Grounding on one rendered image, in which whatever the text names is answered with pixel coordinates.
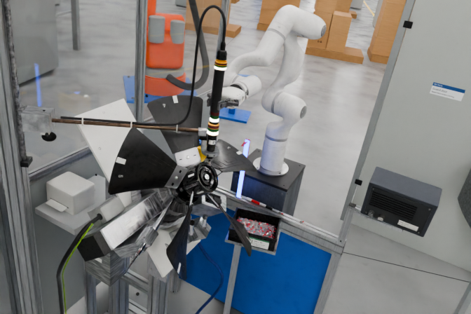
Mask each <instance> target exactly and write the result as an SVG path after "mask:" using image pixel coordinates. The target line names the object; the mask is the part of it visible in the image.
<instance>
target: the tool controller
mask: <svg viewBox="0 0 471 314"><path fill-rule="evenodd" d="M441 194H442V189H441V188H439V187H436V186H433V185H431V184H427V183H425V182H421V181H418V180H416V179H412V178H410V177H407V176H404V175H401V174H398V173H396V172H392V171H389V170H386V169H383V168H380V167H377V166H376V168H375V170H374V173H373V175H372V176H371V179H370V181H369V185H368V187H367V192H366V194H365V197H364V201H363V204H362V208H361V211H360V213H362V214H365V215H367V216H369V217H372V218H375V219H377V220H379V221H382V222H385V223H387V224H390V225H392V226H395V227H397V228H400V229H403V230H405V231H408V232H410V233H413V234H416V235H418V236H420V237H424V235H425V233H426V231H427V229H428V227H429V225H430V223H431V221H432V218H433V217H434V215H435V213H436V211H437V208H438V207H439V201H440V198H441Z"/></svg>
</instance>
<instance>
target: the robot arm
mask: <svg viewBox="0 0 471 314"><path fill-rule="evenodd" d="M326 30H327V29H326V24H325V22H324V20H323V19H322V18H320V17H319V16H317V15H315V14H312V13H309V12H308V11H304V10H302V9H300V8H297V7H296V6H292V5H286V6H283V7H282V8H281V9H280V10H279V11H278V12H277V13H276V14H275V17H274V18H273V20H272V22H271V23H270V25H269V27H268V29H267V30H266V32H265V34H264V36H263V38H262V39H261V41H260V43H259V45H258V46H257V49H256V50H255V51H252V52H250V53H245V54H243V55H240V56H238V57H237V58H235V59H234V60H233V61H232V62H231V63H230V65H229V66H228V67H227V69H226V71H225V72H224V83H223V89H222V95H221V101H219V102H218V105H217V110H220V109H223V108H224V107H226V108H228V109H235V108H236V107H239V106H240V105H241V104H242V103H243V101H245V100H247V99H248V98H250V97H252V96H254V95H256V94H257V93H259V92H260V90H261V81H260V80H259V78H258V77H256V76H253V75H250V76H247V77H244V76H240V75H238V73H239V72H240V71H241V70H242V69H244V68H246V67H250V66H261V67H268V66H270V65H271V64H272V62H273V61H274V59H275V57H276V55H277V54H278V52H279V50H280V49H281V47H282V45H283V46H284V55H283V59H282V64H281V68H280V71H279V73H278V75H277V77H276V79H275V80H274V82H273V83H272V84H271V85H270V87H269V88H268V89H267V90H266V92H265V93H264V94H263V96H262V99H261V105H262V107H263V108H264V109H265V110H266V111H268V112H270V113H272V114H275V115H277V116H280V117H282V118H283V120H282V121H271V122H270V123H269V124H268V125H267V127H266V133H265V137H264V145H263V149H262V153H261V157H260V158H257V159H256V160H254V162H253V165H254V166H255V168H256V169H257V171H258V172H260V173H261V174H263V175H267V176H272V177H279V176H283V175H285V174H287V172H288V166H287V164H286V163H285V162H283V161H284V157H285V150H286V146H287V140H288V137H289V132H290V130H291V128H292V126H293V125H294V124H296V123H297V122H299V121H300V120H301V119H302V118H303V117H304V116H305V115H306V110H307V107H306V103H305V102H304V101H303V100H302V99H301V98H299V97H296V96H293V95H290V94H288V93H284V92H283V89H284V87H285V86H286V85H288V84H290V83H293V82H295V80H297V79H298V77H299V75H300V73H301V69H302V66H303V61H304V53H303V51H302V49H301V47H300V45H299V44H298V41H297V36H301V37H303V38H307V39H320V38H321V37H323V36H324V34H325V32H326Z"/></svg>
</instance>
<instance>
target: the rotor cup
mask: <svg viewBox="0 0 471 314"><path fill-rule="evenodd" d="M187 168H188V171H187V173H186V174H185V176H184V178H183V180H182V181H181V183H180V185H179V186H178V187H177V188H176V189H174V188H171V190H172V193H173V194H174V196H175V198H176V199H177V200H178V201H179V202H181V203H184V204H186V201H189V200H190V196H191V190H193V202H192V203H194V202H195V201H197V199H198V198H199V197H200V196H204V195H206V194H209V193H212V192H213V191H215V190H216V188H217V186H218V176H217V172H216V170H215V169H214V167H213V166H212V165H211V164H210V163H208V162H205V161H203V162H199V163H196V164H195V165H192V166H190V167H187ZM193 173H194V176H191V177H188V176H189V175H192V174H193ZM206 174H207V175H208V176H209V179H206V178H205V175H206ZM201 191H204V192H202V193H199V194H197V193H198V192H201Z"/></svg>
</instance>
